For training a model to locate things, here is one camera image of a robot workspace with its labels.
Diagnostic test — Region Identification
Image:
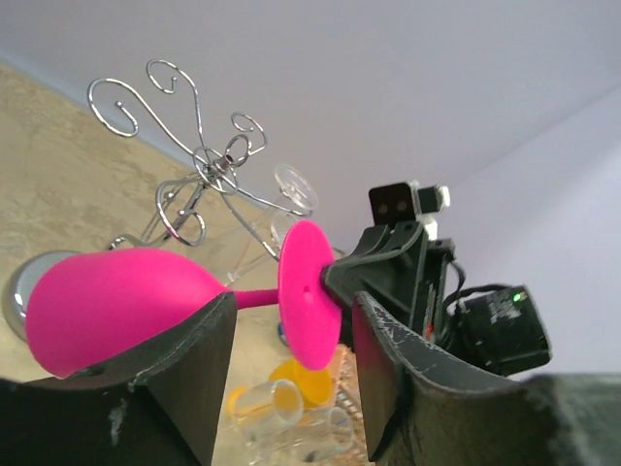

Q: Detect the clear champagne flute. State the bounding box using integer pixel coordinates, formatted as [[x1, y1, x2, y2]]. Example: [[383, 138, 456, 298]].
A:
[[232, 162, 319, 273], [223, 211, 298, 285]]

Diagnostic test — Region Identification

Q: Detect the pink plastic wine glass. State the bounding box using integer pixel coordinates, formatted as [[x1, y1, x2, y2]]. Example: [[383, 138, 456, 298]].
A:
[[24, 219, 343, 378]]

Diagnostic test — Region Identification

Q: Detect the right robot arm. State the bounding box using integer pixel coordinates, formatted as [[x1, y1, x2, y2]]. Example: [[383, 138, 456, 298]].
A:
[[321, 220, 551, 376]]

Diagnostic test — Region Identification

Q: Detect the clear wine glass right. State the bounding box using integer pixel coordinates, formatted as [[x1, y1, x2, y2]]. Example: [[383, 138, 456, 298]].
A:
[[290, 407, 354, 463]]

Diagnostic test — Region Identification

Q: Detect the clear wine glass left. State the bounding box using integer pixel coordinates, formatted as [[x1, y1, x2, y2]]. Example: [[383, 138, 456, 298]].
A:
[[225, 379, 304, 447]]

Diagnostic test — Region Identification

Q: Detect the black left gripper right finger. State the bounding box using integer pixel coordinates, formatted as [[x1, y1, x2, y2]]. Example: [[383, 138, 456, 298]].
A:
[[352, 292, 620, 465]]

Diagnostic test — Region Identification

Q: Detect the chrome wine glass rack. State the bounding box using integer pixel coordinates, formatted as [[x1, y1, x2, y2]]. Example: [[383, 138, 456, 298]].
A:
[[2, 58, 292, 341]]

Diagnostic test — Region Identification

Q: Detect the clear wine glass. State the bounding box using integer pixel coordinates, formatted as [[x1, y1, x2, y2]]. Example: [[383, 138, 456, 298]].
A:
[[225, 379, 304, 447], [290, 407, 354, 463]]

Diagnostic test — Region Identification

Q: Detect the yellow plastic wine glass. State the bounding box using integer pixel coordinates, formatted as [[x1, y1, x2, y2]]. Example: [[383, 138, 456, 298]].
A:
[[225, 358, 334, 417]]

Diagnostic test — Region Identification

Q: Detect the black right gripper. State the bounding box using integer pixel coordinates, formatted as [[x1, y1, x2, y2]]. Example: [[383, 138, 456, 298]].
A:
[[321, 220, 455, 340]]

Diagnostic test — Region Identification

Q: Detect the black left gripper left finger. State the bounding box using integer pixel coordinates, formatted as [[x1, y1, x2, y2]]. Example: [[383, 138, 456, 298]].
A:
[[1, 293, 238, 465]]

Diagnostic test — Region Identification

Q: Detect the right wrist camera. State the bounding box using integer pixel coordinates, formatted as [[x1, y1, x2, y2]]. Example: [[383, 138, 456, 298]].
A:
[[368, 181, 451, 239]]

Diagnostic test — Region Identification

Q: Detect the orange plastic basket rack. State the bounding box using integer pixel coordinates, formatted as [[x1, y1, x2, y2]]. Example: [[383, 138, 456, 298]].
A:
[[328, 345, 365, 440]]

